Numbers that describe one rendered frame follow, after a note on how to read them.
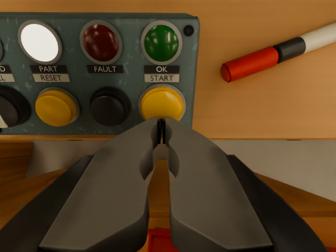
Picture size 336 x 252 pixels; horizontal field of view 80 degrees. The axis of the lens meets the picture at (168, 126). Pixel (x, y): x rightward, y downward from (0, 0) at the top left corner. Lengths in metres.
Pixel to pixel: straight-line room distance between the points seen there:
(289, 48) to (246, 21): 0.04
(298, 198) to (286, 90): 0.29
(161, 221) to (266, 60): 0.22
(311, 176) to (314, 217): 0.99
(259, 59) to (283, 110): 0.05
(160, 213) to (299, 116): 0.20
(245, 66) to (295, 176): 1.13
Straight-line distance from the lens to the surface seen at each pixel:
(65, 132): 0.17
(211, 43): 0.19
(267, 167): 1.20
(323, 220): 0.35
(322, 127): 0.21
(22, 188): 0.86
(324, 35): 0.21
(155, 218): 0.28
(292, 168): 1.26
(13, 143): 1.15
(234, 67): 0.17
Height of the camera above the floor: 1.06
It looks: 86 degrees down
